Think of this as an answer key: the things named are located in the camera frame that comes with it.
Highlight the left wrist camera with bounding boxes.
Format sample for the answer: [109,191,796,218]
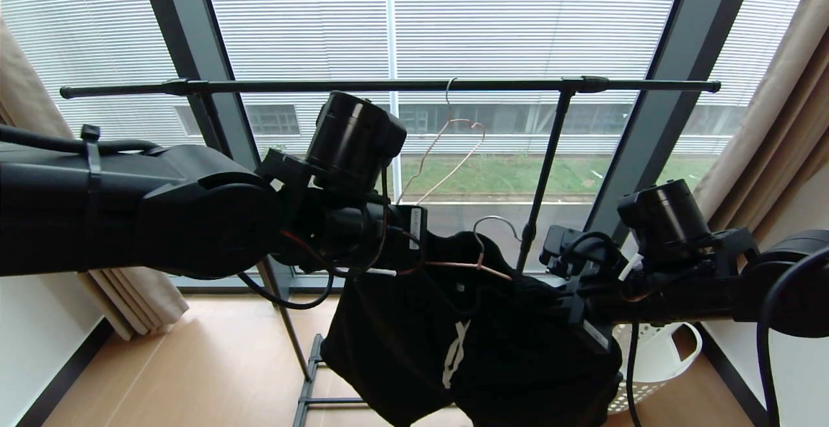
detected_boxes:
[256,148,318,198]

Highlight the beige curtain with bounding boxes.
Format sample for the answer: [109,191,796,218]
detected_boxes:
[692,0,829,248]
[0,19,190,341]

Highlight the window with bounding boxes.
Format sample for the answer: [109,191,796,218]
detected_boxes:
[0,0,820,293]

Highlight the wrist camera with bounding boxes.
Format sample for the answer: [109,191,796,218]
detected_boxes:
[256,148,318,198]
[539,224,627,280]

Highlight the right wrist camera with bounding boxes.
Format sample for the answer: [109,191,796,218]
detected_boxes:
[539,224,627,280]

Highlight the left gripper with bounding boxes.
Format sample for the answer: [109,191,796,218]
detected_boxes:
[303,196,429,272]

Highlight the black clothes rack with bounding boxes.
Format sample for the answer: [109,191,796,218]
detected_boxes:
[60,76,721,427]

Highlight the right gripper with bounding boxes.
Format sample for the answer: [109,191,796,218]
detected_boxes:
[561,270,653,354]

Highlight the pink clothes hanger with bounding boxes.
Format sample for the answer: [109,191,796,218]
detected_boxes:
[395,77,487,206]
[424,215,523,283]

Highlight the white laundry basket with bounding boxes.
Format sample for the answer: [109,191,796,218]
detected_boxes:
[608,320,703,415]

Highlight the black shorts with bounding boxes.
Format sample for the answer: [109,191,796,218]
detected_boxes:
[321,231,624,427]

